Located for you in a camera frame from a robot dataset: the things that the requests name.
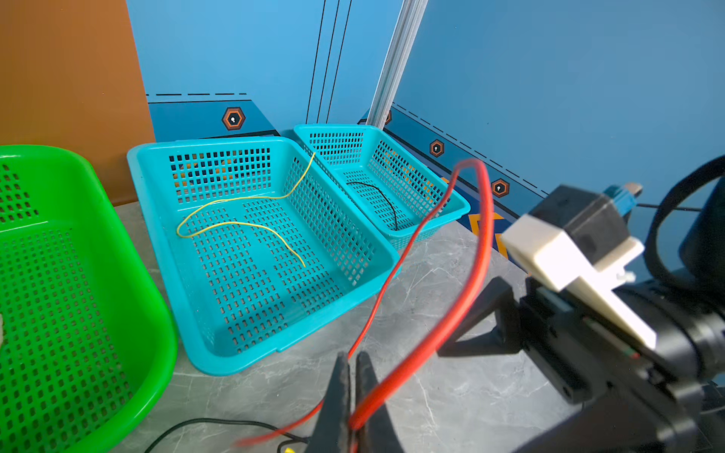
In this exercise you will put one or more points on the teal plastic basket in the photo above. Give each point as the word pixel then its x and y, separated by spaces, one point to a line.
pixel 257 247
pixel 385 181

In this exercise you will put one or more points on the green plastic basket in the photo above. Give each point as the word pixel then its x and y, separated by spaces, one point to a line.
pixel 88 343

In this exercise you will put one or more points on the middle teal plastic basket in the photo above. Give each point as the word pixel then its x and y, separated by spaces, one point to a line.
pixel 257 247

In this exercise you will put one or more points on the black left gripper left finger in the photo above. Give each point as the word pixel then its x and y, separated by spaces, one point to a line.
pixel 332 433

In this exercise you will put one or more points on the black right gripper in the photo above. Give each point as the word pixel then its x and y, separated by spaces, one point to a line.
pixel 631 398

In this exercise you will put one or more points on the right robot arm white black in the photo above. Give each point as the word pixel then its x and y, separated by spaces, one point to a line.
pixel 684 250

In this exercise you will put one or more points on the right teal plastic basket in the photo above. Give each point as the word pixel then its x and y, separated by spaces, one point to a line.
pixel 385 181

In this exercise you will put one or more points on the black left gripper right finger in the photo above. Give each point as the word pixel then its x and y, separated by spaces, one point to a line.
pixel 378 434

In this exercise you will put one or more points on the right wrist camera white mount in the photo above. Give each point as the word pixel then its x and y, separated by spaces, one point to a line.
pixel 578 241

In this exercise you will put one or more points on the aluminium corner frame post right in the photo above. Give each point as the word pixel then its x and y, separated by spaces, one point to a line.
pixel 397 56

